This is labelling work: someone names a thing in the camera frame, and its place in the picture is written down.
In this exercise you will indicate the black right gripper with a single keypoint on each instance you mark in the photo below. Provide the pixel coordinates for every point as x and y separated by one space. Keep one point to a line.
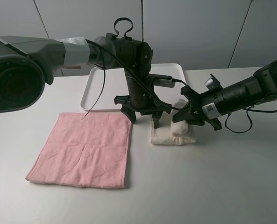
201 108

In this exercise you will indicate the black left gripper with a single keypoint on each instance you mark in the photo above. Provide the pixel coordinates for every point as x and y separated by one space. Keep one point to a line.
141 97

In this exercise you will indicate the cream white towel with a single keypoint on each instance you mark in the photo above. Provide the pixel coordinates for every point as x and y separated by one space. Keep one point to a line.
170 133

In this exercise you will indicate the pink towel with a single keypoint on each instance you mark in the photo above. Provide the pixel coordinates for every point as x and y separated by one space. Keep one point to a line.
85 151

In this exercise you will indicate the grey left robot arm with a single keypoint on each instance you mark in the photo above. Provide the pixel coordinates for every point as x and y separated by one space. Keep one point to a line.
27 64

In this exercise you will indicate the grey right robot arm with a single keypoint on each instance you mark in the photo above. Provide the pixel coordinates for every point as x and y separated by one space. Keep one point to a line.
255 90

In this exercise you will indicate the white rectangular plastic tray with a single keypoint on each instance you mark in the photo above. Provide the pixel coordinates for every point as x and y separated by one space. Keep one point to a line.
101 88

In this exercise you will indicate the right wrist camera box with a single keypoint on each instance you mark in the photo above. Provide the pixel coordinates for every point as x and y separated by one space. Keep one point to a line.
213 83

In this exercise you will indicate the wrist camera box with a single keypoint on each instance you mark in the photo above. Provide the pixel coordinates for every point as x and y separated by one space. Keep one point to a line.
213 83
162 80

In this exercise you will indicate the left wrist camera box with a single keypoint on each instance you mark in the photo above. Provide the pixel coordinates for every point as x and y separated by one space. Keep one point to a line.
162 80

